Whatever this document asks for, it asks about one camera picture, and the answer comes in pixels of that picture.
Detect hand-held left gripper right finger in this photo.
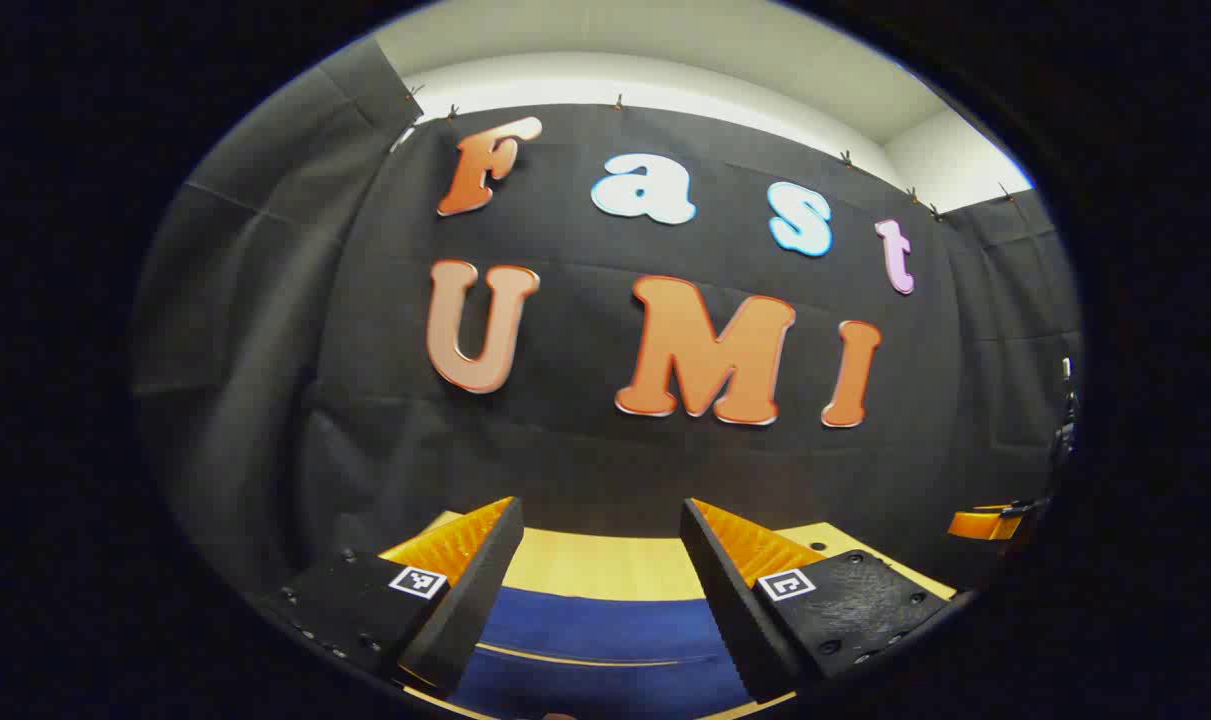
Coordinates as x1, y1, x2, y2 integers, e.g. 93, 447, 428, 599
679, 497, 958, 706

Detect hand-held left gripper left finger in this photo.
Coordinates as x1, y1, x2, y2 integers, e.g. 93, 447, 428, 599
255, 496, 526, 701

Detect blue denim jeans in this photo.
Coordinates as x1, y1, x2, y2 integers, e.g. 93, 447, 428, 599
448, 585, 756, 720

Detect black backdrop cloth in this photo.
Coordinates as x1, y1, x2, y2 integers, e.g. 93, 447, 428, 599
130, 38, 1083, 601

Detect row of small backdrop clips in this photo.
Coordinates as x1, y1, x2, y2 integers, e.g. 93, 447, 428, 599
403, 82, 1016, 221

